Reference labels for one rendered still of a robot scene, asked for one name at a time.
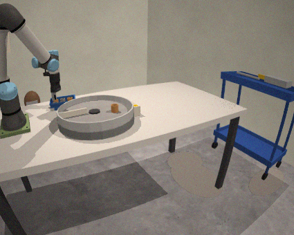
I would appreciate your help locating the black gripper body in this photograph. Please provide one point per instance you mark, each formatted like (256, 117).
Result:
(54, 80)

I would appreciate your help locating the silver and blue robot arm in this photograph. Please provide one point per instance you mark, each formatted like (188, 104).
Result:
(11, 20)

